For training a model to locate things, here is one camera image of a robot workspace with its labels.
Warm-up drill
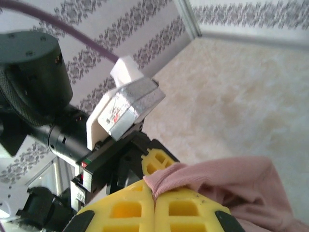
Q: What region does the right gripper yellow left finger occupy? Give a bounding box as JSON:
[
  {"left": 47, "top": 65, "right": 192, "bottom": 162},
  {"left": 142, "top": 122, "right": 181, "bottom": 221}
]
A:
[{"left": 63, "top": 179, "right": 155, "bottom": 232}]

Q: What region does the aluminium corner post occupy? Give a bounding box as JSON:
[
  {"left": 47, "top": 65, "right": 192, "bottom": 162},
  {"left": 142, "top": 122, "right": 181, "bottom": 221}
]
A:
[{"left": 173, "top": 0, "right": 203, "bottom": 38}]

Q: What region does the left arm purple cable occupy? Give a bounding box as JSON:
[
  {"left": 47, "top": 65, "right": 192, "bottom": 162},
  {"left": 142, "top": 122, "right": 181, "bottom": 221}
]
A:
[{"left": 0, "top": 0, "right": 120, "bottom": 62}]

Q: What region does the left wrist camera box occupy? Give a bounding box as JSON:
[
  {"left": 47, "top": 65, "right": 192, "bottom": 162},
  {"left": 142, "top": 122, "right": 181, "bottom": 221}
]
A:
[{"left": 86, "top": 55, "right": 166, "bottom": 152}]

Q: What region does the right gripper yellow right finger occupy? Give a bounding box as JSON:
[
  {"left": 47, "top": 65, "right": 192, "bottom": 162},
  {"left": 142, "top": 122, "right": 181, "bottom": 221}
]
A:
[{"left": 154, "top": 189, "right": 246, "bottom": 232}]

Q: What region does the pink t-shirt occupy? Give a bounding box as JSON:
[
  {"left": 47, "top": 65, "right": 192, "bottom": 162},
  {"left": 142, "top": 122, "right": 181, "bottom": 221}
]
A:
[{"left": 143, "top": 156, "right": 309, "bottom": 232}]

